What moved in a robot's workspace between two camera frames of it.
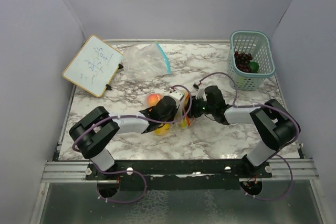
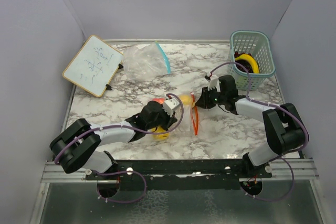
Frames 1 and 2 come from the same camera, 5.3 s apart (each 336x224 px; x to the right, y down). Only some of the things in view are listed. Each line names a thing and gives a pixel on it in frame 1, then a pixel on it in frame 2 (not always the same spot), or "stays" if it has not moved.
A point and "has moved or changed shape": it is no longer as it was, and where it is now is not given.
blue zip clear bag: (143, 62) stays
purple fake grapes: (241, 61) stays
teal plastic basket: (250, 60) stays
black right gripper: (195, 113) → (203, 102)
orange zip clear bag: (183, 118) has moved or changed shape
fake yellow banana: (184, 118) → (250, 60)
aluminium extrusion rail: (75, 172) stays
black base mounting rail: (181, 174) stays
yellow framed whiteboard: (94, 66) stays
